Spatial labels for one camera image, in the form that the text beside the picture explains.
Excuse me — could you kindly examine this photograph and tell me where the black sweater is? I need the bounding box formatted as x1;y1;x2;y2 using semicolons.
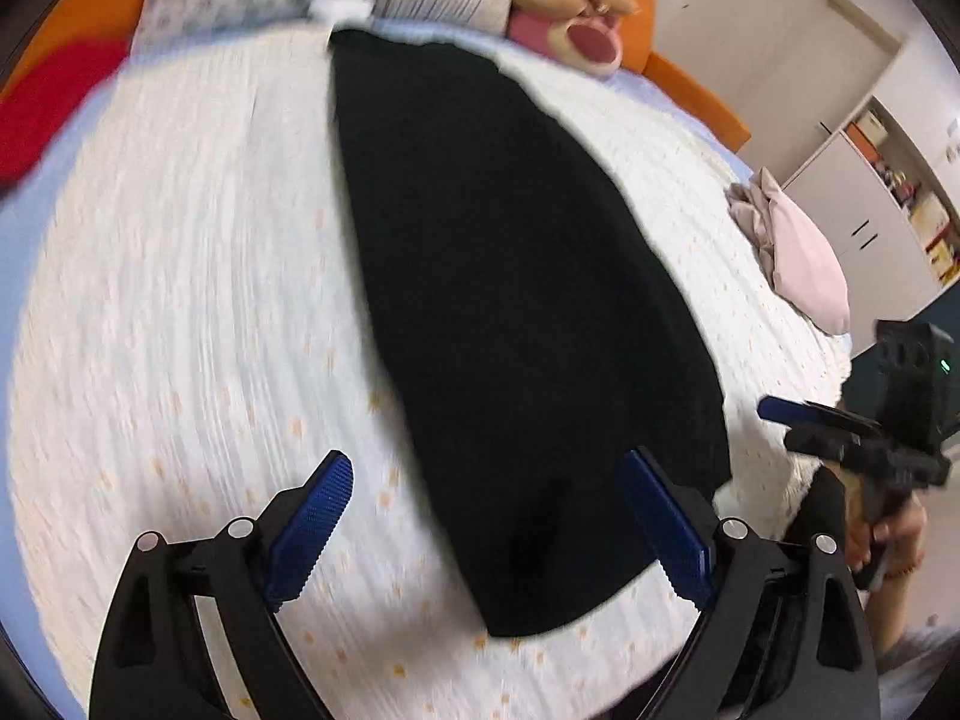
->
332;31;731;639

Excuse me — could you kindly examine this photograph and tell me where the grey sleeved right forearm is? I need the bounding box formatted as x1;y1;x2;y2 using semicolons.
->
864;561;960;720

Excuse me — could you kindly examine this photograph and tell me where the person's right hand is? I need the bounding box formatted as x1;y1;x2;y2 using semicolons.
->
827;463;928;606

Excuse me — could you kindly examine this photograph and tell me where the pink folded garment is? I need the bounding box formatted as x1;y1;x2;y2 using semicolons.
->
726;167;851;337

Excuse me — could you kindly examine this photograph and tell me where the white floral bed blanket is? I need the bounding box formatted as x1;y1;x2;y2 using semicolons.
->
5;18;858;720

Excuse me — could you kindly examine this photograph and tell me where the white wardrobe cabinet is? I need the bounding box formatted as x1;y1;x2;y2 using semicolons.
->
779;92;960;329

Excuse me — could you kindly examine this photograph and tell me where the pink strawberry bear plush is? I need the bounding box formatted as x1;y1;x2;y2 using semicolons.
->
506;10;623;78

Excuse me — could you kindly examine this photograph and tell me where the light blue bed sheet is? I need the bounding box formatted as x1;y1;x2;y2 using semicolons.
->
0;35;858;361

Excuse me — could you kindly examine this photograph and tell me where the red garment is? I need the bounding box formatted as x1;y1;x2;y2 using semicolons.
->
0;39;128;188

